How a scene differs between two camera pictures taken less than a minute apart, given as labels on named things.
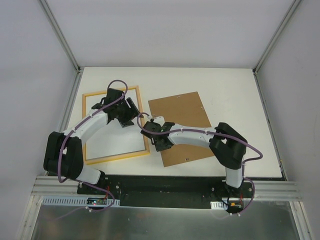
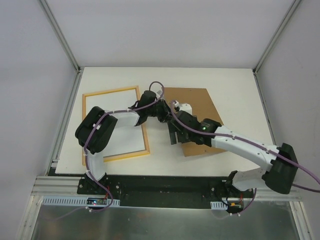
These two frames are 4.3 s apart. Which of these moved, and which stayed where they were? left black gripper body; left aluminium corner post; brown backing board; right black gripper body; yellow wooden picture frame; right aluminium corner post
Moved: left black gripper body; brown backing board; right black gripper body
Stayed: right aluminium corner post; left aluminium corner post; yellow wooden picture frame
